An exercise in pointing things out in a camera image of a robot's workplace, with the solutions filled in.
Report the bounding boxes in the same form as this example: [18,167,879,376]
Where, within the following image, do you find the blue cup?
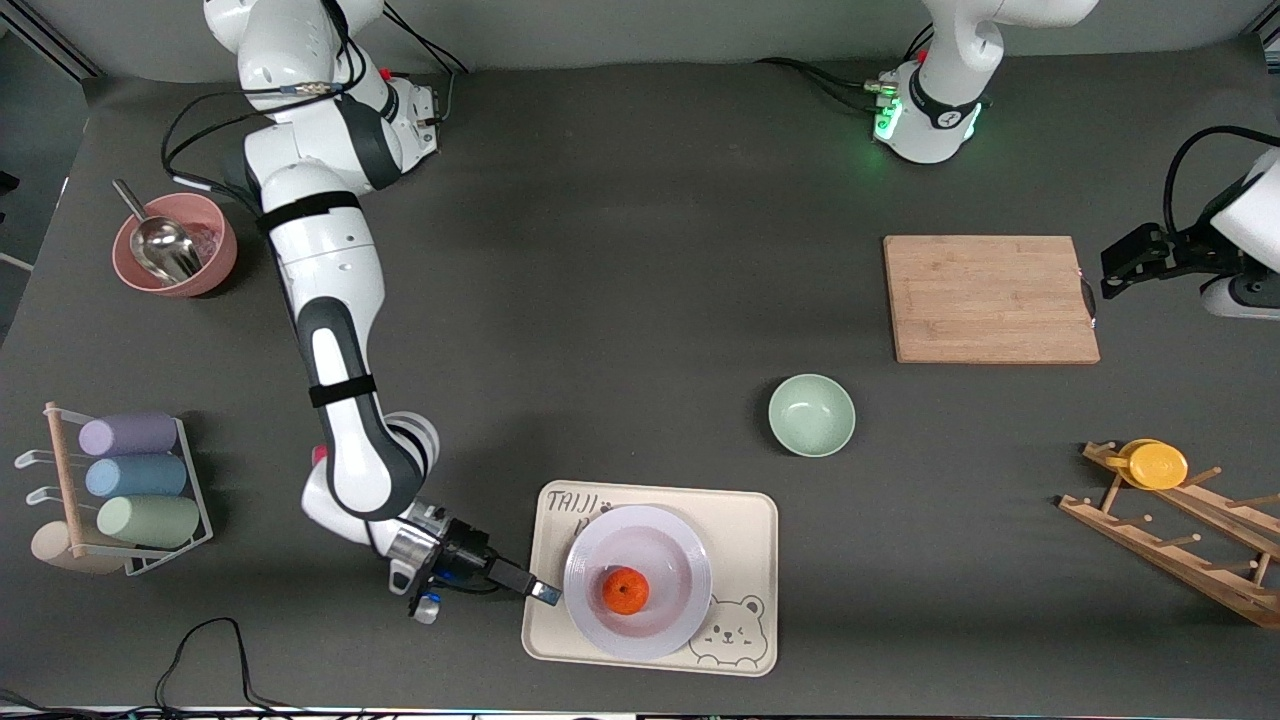
[85,454,189,499]

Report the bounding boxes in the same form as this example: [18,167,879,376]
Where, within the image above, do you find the pink bowl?
[111,192,239,298]

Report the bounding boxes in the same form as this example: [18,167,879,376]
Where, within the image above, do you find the beige cup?
[30,520,129,576]

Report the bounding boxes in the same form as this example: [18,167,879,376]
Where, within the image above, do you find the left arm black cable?
[1163,125,1280,241]

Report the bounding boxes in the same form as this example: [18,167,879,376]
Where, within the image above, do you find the metal scoop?
[111,178,204,284]

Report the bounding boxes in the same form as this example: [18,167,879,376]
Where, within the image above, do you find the white wire cup rack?
[15,412,214,578]

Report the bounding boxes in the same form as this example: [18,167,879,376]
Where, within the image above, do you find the green cup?
[96,494,202,549]

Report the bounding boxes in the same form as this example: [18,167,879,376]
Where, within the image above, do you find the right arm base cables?
[380,5,471,126]

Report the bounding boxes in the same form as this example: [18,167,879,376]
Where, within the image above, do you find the light green bowl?
[768,373,857,459]

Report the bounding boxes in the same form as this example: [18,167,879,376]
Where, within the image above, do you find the wooden peg dish rack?
[1058,440,1280,631]

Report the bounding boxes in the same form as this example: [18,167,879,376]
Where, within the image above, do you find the orange fruit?
[601,566,652,615]

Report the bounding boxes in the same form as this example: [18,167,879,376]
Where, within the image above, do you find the yellow cup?
[1105,438,1190,491]

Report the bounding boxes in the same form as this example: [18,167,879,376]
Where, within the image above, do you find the beige bear print tray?
[520,480,779,678]

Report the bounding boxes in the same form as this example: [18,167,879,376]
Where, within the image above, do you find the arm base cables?
[380,5,471,126]
[755,25,936,116]

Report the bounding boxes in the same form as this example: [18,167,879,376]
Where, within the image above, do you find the wooden cutting board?
[883,235,1102,365]

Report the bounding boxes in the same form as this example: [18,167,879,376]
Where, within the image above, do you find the black table cable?
[155,617,301,713]

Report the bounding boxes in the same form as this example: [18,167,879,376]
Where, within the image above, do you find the purple cup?
[78,412,179,458]

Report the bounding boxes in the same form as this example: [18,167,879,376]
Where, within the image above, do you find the wooden rack rod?
[44,401,89,559]

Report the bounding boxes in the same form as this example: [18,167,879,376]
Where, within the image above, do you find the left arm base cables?
[755,25,936,116]

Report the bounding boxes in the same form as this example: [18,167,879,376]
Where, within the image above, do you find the lavender round plate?
[562,504,714,662]

